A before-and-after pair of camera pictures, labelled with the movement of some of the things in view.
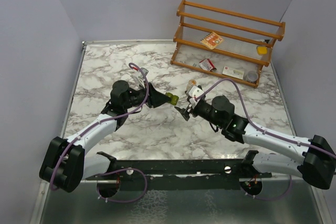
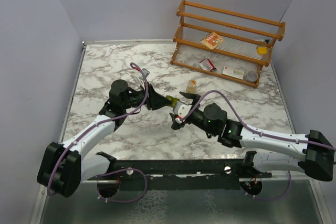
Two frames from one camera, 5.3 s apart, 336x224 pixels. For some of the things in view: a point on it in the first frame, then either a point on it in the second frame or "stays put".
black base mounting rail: (169, 174) stays put
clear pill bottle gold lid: (191, 83) stays put
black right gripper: (185, 114) -> (195, 97)
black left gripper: (155, 98) stays put
